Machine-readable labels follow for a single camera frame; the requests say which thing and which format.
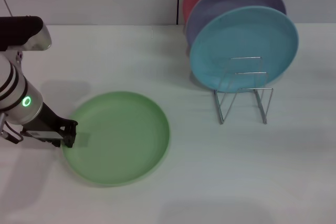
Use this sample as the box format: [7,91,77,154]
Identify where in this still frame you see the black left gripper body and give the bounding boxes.
[19,101,66,148]

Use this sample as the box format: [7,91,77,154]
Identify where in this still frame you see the green plate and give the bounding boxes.
[62,91,171,188]

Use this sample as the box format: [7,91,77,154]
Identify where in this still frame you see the blue plate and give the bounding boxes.
[189,5,299,94]

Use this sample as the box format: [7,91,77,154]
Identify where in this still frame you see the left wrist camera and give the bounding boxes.
[0,16,53,51]

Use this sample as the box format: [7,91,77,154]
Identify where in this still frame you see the metal wire plate rack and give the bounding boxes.
[214,56,274,125]

